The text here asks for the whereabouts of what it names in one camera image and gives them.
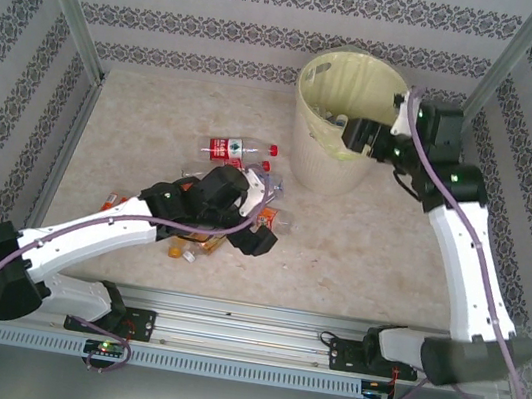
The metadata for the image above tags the clear bottle orange label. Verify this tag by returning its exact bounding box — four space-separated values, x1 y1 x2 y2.
251 204 299 239

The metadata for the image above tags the amber bottle white cap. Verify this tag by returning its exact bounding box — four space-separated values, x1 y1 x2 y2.
182 229 230 270

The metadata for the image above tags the large red label bottle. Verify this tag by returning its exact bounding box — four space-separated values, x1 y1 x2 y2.
196 130 281 172

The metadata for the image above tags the blue label plastic bottle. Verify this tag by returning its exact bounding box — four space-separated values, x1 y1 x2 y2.
258 172 288 203

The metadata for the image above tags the small red label bottle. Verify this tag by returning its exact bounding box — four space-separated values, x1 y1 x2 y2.
229 155 274 176

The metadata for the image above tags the orange juice bottle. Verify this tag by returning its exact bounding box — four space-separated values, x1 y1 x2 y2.
163 178 199 263

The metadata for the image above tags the orange label plastic bottle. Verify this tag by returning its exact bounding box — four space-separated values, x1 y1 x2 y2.
100 188 130 218

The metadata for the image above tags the white ribbed plastic bin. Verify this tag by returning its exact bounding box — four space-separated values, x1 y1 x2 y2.
280 45 418 206

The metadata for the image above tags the black mounting plate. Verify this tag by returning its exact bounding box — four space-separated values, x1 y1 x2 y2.
323 330 422 385
62 296 159 346

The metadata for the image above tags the small control board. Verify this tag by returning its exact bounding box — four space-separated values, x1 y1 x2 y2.
359 378 398 399
82 337 129 361

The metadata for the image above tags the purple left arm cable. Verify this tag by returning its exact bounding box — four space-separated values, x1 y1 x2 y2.
0 126 275 394

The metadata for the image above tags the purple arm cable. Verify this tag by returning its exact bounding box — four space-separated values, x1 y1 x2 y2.
0 126 275 394
360 85 532 399

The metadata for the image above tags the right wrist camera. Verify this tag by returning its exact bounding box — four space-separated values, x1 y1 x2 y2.
387 88 422 139

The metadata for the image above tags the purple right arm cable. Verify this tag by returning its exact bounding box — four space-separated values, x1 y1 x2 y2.
360 85 532 399

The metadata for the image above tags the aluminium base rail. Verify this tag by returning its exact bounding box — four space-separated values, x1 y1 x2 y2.
0 261 516 399

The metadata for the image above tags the grey slotted cable duct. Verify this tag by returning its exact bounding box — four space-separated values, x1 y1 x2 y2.
0 321 366 399

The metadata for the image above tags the aluminium side rail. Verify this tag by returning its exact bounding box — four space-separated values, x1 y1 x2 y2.
11 70 107 281

